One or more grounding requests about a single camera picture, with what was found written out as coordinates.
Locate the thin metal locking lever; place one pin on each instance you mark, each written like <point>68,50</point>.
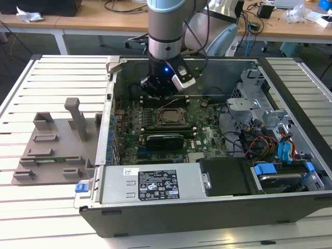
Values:
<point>168,103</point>

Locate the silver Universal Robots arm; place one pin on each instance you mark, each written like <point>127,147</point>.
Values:
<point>163,26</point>

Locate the black RAM slot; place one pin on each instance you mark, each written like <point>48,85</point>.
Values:
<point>188,133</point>
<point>182,99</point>
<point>166,127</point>
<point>150,103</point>

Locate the black office chair base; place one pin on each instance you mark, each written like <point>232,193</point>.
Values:
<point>136,39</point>

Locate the grey plastic case latch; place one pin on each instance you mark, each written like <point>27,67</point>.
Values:
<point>112,63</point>

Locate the round coin cell battery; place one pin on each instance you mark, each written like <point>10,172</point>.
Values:
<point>204,103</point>

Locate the black graphics card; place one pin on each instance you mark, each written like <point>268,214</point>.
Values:
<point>163,141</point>

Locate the green motherboard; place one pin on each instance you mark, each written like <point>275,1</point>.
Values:
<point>207,135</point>

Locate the small silver chipset heatsink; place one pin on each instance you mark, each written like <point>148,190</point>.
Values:
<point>196,157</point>

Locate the silver metal drive cage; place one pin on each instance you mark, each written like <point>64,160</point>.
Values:
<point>242,103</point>

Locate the small black electronic module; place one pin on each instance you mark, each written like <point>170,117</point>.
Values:
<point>254,27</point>

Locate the black computer tower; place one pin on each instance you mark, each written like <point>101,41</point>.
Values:
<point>240,7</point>

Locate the silver power supply unit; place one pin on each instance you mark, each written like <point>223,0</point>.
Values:
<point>116,186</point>

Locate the black plastic shroud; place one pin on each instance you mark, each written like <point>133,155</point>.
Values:
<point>225,176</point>

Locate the grey parts rack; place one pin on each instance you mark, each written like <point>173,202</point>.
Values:
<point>59,145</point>

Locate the blue case latch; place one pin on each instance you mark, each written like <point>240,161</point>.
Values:
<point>80,188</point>

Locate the green RAM stick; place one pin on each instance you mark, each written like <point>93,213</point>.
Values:
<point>49,160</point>

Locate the hard disk in blue carrier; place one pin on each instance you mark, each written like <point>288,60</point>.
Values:
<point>265,170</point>

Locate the teal storage box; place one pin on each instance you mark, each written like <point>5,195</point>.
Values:
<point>293,49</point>

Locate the black open PC case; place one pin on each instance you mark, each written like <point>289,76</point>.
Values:
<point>181,220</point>

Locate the large black box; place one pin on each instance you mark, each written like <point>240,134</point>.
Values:
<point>39,6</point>

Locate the crumpled white paper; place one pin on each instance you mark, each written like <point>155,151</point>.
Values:
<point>28,16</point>

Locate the grey flat device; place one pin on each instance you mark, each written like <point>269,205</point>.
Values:
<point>288,3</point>

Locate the clear plastic bag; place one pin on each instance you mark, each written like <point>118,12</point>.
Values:
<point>295,14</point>

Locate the white cardboard box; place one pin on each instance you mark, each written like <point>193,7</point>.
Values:
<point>325,23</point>

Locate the blue box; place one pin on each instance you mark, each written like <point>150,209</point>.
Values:
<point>325,4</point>

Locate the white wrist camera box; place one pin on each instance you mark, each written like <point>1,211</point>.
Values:
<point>182,81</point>

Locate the wooden desk white frame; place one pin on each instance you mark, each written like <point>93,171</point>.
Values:
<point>77,22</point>

